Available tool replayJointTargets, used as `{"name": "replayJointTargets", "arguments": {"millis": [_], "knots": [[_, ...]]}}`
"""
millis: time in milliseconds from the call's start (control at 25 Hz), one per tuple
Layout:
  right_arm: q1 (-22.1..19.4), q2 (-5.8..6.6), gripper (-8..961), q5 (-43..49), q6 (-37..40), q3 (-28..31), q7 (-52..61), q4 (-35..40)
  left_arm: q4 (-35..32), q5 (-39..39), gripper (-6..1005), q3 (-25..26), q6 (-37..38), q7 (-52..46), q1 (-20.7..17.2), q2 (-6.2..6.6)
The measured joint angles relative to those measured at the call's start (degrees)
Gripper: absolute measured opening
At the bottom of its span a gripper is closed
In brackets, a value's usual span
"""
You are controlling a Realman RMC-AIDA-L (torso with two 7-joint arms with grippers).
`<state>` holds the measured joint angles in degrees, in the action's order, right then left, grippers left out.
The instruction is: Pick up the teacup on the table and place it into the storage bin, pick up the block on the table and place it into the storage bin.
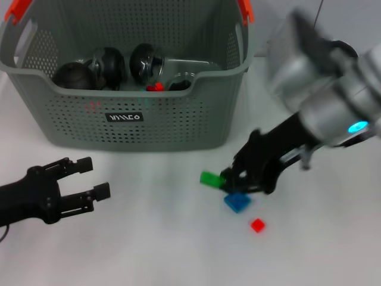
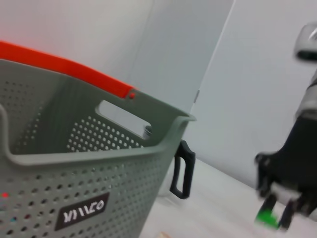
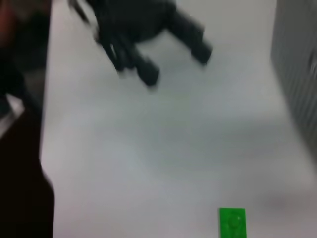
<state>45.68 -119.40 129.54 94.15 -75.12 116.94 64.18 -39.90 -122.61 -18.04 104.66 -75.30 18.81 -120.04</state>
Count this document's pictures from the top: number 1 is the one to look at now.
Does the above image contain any blue square toy plate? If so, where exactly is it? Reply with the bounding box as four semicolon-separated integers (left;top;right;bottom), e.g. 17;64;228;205
223;192;251;215

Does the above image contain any glass pitcher black lid handle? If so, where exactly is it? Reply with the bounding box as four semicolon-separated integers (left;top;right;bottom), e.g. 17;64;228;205
332;39;360;60

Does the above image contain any dark clay teapot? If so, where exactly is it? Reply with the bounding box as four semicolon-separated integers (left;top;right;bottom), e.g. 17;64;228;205
52;61;96;91

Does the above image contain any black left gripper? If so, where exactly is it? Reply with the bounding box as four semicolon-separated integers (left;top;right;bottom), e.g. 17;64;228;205
0;157;111;229

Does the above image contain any orange bin handle clip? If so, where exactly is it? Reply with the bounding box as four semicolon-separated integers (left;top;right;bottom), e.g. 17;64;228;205
4;0;32;23
238;0;255;27

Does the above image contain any glass teacup black holder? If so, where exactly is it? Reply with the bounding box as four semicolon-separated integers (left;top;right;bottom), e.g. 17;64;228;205
164;72;197;92
88;47;126;91
129;43;165;86

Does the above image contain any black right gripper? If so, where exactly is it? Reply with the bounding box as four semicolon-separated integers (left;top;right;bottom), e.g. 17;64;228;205
219;114;312;195

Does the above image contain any green toy brick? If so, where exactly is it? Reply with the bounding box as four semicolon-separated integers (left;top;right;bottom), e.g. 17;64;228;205
199;170;226;190

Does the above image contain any grey perforated plastic storage bin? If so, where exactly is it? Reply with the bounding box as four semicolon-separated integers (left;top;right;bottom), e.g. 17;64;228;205
0;0;255;153

